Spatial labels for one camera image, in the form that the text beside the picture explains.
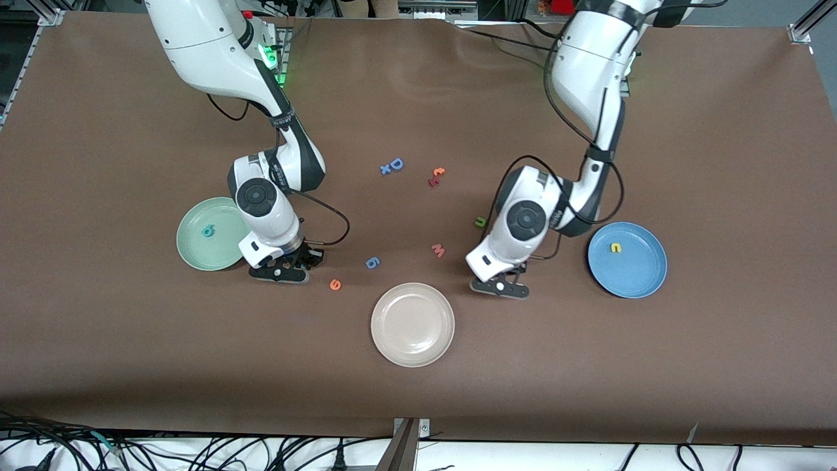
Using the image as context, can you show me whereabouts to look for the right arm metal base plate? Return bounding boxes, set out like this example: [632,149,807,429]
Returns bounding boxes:
[271,26,292,87]

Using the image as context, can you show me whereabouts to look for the tangled black cable bundle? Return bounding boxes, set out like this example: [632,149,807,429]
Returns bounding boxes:
[0,409,393,471]

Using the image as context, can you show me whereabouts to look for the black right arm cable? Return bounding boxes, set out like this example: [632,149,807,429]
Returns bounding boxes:
[207,92,350,247]

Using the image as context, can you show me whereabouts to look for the aluminium frame profile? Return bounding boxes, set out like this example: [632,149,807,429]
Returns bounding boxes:
[0,0,66,128]
[788,0,837,45]

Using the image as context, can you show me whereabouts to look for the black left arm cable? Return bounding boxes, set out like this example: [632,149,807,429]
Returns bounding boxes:
[487,26,625,261]

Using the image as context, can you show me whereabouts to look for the light green plate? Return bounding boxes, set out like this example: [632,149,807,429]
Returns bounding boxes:
[176,197,254,271]

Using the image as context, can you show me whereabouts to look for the black cable on table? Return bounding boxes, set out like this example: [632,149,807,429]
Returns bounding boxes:
[466,29,556,48]

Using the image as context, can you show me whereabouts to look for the teal tipped cable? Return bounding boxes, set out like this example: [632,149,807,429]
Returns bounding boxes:
[90,430,124,456]

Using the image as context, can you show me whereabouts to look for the blue plate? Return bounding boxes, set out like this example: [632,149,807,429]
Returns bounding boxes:
[587,222,668,300]

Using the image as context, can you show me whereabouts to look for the brown table cover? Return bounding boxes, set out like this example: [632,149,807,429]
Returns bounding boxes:
[0,12,837,445]

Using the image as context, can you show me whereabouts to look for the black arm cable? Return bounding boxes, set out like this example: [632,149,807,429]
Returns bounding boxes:
[487,26,625,261]
[207,92,350,247]

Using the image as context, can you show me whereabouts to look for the beige plate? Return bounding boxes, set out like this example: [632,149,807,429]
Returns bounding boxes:
[370,282,456,368]

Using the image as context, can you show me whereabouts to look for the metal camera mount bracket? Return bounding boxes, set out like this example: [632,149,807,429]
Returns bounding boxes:
[376,417,431,471]

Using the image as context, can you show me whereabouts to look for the grey metal equipment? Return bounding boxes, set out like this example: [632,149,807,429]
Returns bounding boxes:
[381,0,479,20]

